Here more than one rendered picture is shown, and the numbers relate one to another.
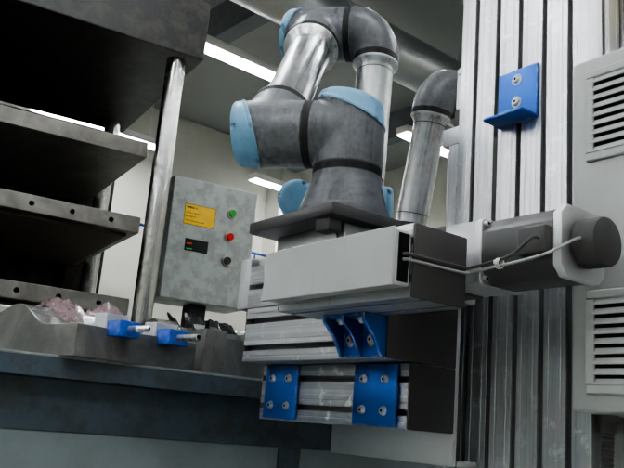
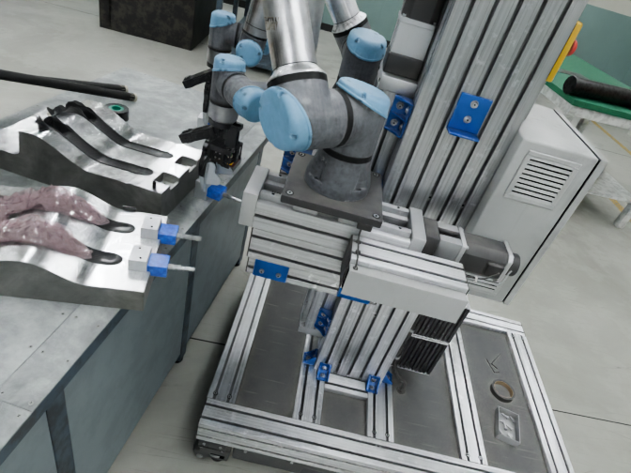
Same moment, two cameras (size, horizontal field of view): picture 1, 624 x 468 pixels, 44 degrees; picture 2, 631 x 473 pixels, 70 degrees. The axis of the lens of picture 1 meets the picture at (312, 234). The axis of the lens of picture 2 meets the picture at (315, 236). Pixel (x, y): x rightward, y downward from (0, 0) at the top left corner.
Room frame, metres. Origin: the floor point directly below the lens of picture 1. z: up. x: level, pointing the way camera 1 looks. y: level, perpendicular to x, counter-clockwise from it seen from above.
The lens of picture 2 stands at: (0.75, 0.74, 1.53)
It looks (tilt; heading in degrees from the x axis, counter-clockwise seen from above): 35 degrees down; 303
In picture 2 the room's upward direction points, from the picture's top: 17 degrees clockwise
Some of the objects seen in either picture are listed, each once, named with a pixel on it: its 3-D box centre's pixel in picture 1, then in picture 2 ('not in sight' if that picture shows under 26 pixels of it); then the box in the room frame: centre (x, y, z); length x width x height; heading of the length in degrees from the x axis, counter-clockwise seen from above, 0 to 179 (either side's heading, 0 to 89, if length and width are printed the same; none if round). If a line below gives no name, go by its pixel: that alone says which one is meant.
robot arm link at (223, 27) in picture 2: not in sight; (223, 31); (1.93, -0.25, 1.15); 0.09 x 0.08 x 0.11; 44
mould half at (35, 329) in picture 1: (67, 335); (32, 233); (1.59, 0.47, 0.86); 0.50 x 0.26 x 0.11; 47
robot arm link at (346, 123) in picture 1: (345, 132); (354, 115); (1.24, -0.04, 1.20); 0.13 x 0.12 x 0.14; 77
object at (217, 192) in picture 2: not in sight; (220, 192); (1.57, 0.00, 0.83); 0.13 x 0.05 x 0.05; 23
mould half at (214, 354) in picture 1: (214, 352); (99, 149); (1.84, 0.20, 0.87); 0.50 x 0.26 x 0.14; 30
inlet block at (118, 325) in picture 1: (126, 329); (163, 266); (1.37, 0.31, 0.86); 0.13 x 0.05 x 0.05; 47
